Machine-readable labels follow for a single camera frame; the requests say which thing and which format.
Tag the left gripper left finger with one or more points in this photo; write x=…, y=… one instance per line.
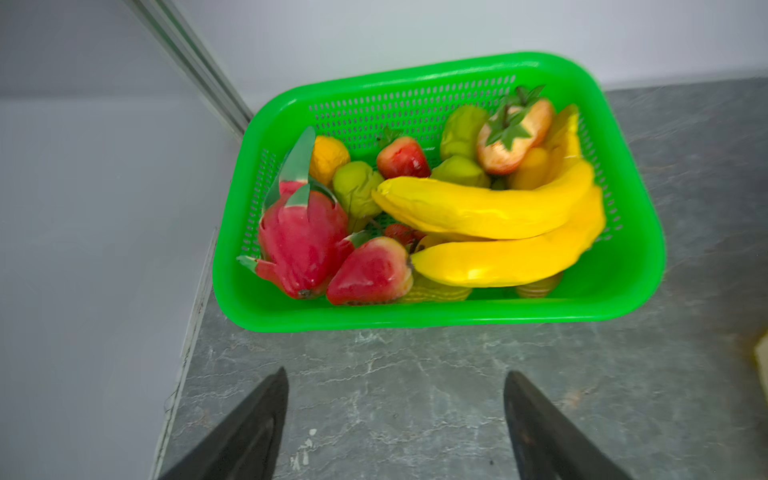
x=246, y=444

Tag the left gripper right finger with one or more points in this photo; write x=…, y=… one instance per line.
x=546, y=444

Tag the orange persimmon with green leaves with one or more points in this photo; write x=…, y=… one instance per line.
x=521, y=122

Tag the beige plastic bag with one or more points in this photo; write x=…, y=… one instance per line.
x=760, y=352

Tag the green plastic basket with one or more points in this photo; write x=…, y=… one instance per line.
x=618, y=274

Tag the yellow banana bunch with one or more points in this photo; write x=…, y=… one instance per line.
x=499, y=238

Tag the red peach fruit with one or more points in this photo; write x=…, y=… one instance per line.
x=377, y=272

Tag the pink dragon fruit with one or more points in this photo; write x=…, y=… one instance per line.
x=302, y=232

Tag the green yellow pear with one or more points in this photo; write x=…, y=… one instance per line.
x=353, y=185

